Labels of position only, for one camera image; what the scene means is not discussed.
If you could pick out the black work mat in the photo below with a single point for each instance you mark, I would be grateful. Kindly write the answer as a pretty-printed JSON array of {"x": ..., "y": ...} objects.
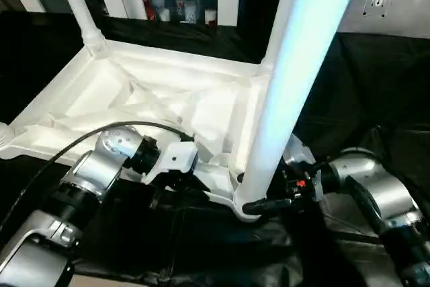
[{"x": 369, "y": 82}]

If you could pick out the white plastic table top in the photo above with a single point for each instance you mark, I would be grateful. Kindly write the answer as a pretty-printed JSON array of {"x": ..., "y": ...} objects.
[{"x": 151, "y": 75}]

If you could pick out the small white jar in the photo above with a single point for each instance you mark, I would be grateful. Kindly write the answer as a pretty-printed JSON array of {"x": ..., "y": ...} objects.
[
  {"x": 164, "y": 14},
  {"x": 210, "y": 16},
  {"x": 189, "y": 13}
]

